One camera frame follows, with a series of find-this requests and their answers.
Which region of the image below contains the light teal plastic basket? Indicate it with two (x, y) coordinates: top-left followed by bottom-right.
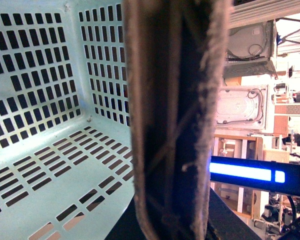
(0, 0), (134, 240)

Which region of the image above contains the white appliance back lower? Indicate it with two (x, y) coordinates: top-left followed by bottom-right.
(215, 85), (268, 130)

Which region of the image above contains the grey appliance back upper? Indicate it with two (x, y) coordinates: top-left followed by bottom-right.
(223, 20), (278, 79)

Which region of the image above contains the wooden shelf unit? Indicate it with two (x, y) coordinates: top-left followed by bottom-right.
(211, 134), (268, 219)

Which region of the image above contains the blue lit LED bar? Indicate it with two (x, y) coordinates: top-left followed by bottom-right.
(209, 156), (300, 197)

